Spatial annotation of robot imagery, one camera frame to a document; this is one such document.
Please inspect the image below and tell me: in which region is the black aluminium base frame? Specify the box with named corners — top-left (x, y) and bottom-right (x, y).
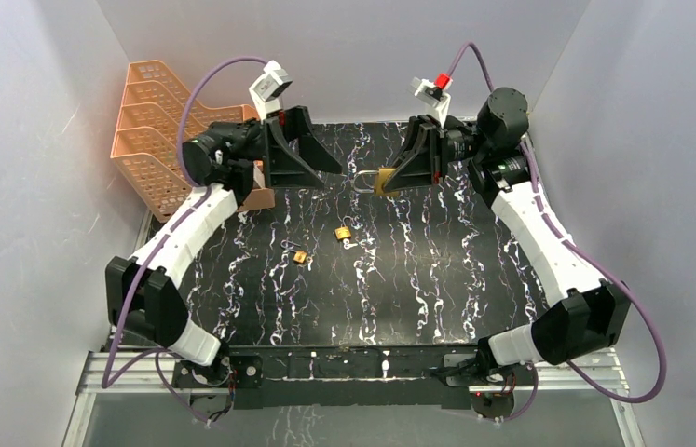
top-left (75, 335), bottom-right (630, 427)

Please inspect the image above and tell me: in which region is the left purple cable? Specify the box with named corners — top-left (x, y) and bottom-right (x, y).
top-left (100, 56), bottom-right (269, 425)

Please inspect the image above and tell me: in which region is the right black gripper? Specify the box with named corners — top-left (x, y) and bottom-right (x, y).
top-left (378, 115), bottom-right (492, 193)

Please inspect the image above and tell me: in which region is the small brass padlock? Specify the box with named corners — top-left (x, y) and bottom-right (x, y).
top-left (280, 240), bottom-right (311, 265)

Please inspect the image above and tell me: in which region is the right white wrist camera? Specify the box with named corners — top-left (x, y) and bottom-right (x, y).
top-left (409, 73), bottom-right (452, 126)

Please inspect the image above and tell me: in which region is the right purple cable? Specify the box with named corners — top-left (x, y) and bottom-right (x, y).
top-left (445, 41), bottom-right (668, 425)

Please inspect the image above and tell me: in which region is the medium brass padlock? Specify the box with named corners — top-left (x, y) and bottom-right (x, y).
top-left (334, 216), bottom-right (358, 250)

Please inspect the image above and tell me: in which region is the purple cable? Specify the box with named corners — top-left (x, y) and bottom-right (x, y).
top-left (100, 56), bottom-right (269, 425)
top-left (445, 41), bottom-right (668, 425)

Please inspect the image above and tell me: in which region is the large brass padlock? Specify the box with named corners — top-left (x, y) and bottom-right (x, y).
top-left (350, 167), bottom-right (401, 197)

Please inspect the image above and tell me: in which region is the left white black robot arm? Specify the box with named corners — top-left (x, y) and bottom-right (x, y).
top-left (105, 106), bottom-right (343, 387)

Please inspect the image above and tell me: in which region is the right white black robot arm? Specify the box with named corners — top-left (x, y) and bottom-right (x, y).
top-left (381, 88), bottom-right (630, 386)

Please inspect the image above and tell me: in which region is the orange plastic file organizer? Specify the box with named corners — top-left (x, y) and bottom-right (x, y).
top-left (111, 60), bottom-right (281, 223)

